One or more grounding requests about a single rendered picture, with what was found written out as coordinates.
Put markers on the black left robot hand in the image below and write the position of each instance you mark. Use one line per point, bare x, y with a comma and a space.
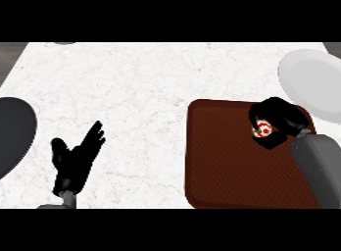
74, 160

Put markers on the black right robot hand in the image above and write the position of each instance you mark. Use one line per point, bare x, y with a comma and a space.
283, 117

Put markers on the red and white cupcake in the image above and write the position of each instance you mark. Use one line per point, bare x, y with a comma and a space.
261, 129

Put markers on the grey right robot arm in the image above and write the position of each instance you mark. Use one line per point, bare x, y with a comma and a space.
322, 170

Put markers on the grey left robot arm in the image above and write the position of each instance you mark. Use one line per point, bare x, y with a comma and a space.
62, 201

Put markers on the white round plate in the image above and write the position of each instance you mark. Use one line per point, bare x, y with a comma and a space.
322, 85

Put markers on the brown rectangular tray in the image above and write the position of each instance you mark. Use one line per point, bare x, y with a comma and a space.
236, 163

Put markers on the dark grey round pan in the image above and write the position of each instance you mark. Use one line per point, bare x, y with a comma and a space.
4, 140

